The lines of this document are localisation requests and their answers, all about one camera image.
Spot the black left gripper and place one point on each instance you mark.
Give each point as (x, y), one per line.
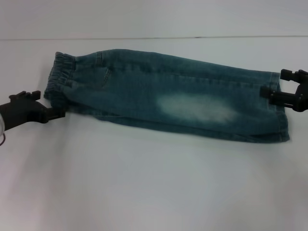
(21, 111)

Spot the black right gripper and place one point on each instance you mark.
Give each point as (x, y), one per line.
(302, 97)

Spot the blue denim shorts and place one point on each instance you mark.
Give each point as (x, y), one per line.
(168, 101)

